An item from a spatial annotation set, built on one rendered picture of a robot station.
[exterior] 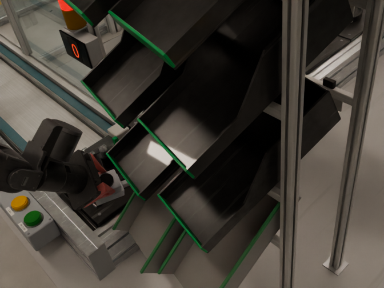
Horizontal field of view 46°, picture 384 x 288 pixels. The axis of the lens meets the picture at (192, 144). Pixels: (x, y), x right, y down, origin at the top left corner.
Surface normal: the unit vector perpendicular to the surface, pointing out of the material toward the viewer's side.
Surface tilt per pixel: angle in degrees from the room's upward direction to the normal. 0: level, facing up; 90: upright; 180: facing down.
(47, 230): 90
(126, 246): 90
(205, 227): 25
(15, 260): 0
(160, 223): 45
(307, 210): 0
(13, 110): 0
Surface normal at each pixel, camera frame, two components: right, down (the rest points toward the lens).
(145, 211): -0.68, -0.21
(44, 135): -0.51, -0.27
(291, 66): -0.73, 0.52
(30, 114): -0.12, -0.73
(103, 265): 0.67, 0.44
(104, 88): -0.47, -0.48
